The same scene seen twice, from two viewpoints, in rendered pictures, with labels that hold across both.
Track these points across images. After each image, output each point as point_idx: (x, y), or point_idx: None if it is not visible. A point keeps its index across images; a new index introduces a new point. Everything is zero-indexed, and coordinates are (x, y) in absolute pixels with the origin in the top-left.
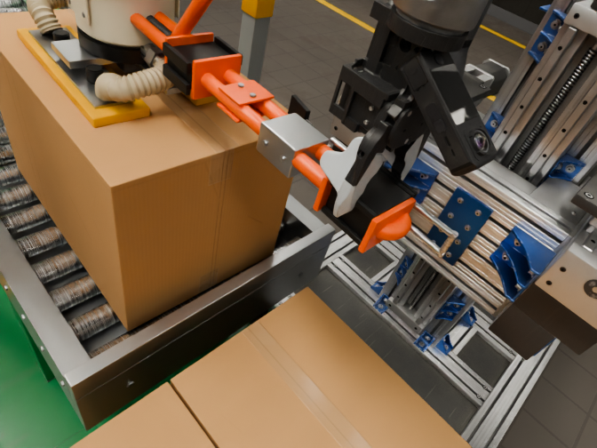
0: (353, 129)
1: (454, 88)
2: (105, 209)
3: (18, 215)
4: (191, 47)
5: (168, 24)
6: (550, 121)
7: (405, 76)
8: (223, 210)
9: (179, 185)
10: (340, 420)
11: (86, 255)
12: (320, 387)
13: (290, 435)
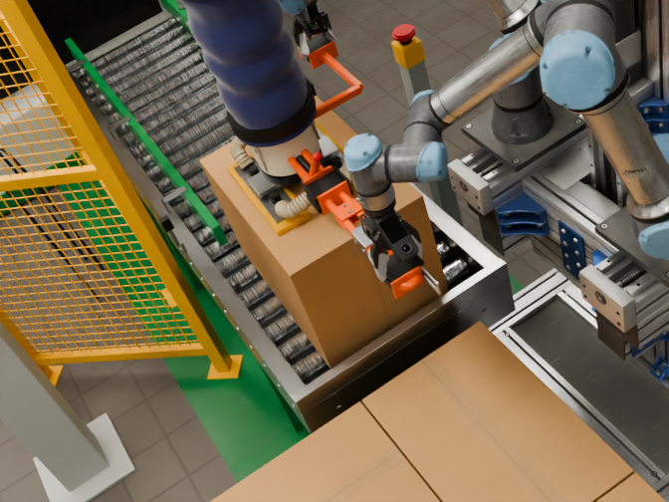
0: (372, 241)
1: (392, 226)
2: (292, 287)
3: (249, 291)
4: (319, 181)
5: (309, 159)
6: None
7: (374, 224)
8: (374, 271)
9: (332, 264)
10: (488, 423)
11: (296, 316)
12: (476, 400)
13: (446, 433)
